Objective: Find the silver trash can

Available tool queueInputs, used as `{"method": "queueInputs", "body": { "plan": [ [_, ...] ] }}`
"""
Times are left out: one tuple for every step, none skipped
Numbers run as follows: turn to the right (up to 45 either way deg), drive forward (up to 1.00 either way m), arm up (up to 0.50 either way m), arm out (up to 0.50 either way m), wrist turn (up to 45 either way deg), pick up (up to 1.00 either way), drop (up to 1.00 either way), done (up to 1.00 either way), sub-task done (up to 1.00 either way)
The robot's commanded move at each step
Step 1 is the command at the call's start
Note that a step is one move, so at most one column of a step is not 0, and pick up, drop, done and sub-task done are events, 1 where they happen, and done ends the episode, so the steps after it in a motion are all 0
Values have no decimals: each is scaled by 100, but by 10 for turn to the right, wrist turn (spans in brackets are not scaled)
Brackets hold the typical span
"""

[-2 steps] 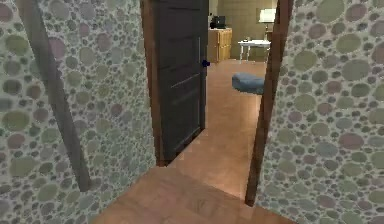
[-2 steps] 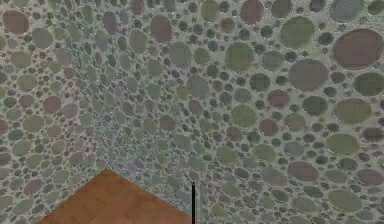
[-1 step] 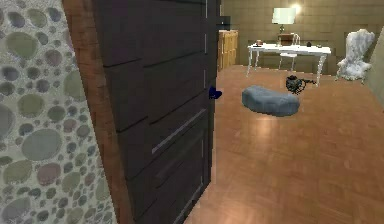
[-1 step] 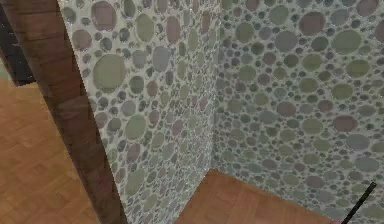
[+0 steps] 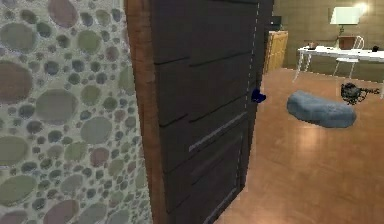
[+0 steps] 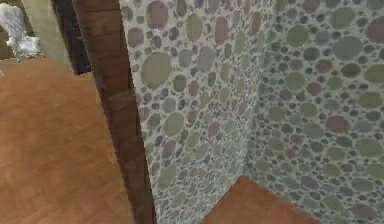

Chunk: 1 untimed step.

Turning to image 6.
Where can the brown wooden door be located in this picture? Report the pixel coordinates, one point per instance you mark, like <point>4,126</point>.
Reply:
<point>113,83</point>

